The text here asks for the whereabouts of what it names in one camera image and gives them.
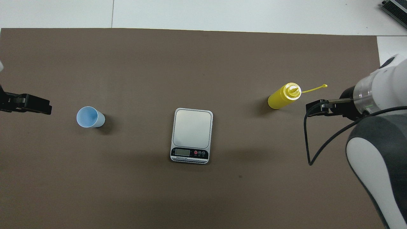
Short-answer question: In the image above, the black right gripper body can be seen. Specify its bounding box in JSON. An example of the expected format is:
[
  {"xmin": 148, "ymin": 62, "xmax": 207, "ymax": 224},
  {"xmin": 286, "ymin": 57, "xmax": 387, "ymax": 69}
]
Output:
[{"xmin": 338, "ymin": 86, "xmax": 366, "ymax": 121}]

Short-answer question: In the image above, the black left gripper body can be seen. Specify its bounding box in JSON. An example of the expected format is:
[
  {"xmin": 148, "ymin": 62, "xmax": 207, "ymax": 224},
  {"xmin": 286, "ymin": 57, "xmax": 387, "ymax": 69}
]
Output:
[{"xmin": 0, "ymin": 92, "xmax": 24, "ymax": 112}]

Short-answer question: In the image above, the yellow squeeze seasoning bottle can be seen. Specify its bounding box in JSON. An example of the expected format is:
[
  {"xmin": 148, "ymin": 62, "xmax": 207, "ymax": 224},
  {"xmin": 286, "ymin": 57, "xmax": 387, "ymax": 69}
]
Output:
[{"xmin": 268, "ymin": 83, "xmax": 328, "ymax": 110}]

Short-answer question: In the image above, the light blue plastic cup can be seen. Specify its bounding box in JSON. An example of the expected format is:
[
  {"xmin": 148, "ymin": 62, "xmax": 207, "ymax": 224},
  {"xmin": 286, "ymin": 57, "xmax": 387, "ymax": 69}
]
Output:
[{"xmin": 76, "ymin": 106, "xmax": 106, "ymax": 128}]

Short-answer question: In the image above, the silver digital kitchen scale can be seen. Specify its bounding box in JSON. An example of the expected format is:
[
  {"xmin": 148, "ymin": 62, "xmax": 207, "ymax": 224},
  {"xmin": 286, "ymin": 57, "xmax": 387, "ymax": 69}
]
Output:
[{"xmin": 170, "ymin": 108, "xmax": 214, "ymax": 165}]

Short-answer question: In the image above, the grey finned metal box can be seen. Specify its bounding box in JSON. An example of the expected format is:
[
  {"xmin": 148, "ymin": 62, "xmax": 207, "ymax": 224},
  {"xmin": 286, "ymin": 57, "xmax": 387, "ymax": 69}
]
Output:
[{"xmin": 382, "ymin": 0, "xmax": 407, "ymax": 30}]

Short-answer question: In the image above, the brown table mat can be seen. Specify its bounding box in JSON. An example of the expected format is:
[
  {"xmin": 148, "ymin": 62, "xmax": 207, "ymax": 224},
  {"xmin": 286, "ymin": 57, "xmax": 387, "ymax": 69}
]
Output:
[{"xmin": 0, "ymin": 28, "xmax": 398, "ymax": 229}]

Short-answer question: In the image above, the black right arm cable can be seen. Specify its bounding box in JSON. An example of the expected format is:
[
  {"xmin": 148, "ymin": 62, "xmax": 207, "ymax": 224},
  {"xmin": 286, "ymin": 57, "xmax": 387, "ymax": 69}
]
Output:
[{"xmin": 304, "ymin": 101, "xmax": 407, "ymax": 166}]

